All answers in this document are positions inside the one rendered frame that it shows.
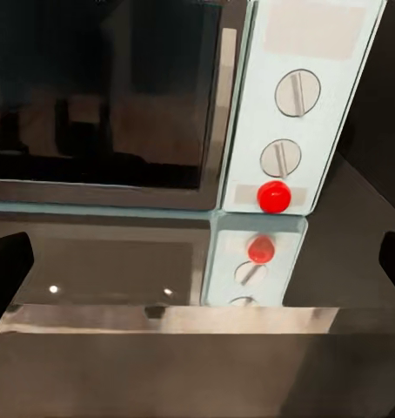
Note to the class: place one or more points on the fridge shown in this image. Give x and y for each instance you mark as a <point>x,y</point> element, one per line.
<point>367,140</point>

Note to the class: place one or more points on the microwave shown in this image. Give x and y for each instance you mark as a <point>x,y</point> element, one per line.
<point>227,106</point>

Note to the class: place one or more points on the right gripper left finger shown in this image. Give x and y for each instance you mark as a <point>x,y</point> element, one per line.
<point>16,259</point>

